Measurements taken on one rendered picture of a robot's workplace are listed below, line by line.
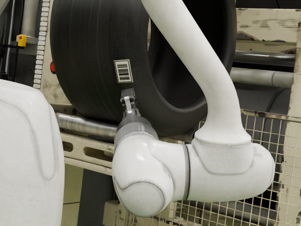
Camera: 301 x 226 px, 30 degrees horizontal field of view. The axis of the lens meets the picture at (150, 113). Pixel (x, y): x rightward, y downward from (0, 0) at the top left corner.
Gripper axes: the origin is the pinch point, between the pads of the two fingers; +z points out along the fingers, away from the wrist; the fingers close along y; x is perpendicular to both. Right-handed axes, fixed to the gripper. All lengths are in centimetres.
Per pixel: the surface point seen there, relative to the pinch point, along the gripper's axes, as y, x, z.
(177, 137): 33.1, 10.3, 34.5
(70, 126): 18.4, -19.8, 29.7
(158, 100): 10.5, 6.8, 17.2
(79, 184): 46, -25, 41
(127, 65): -3.0, 1.1, 12.3
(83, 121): 16.6, -15.4, 27.4
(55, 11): -15.6, -14.6, 30.7
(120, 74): -0.9, -1.2, 12.9
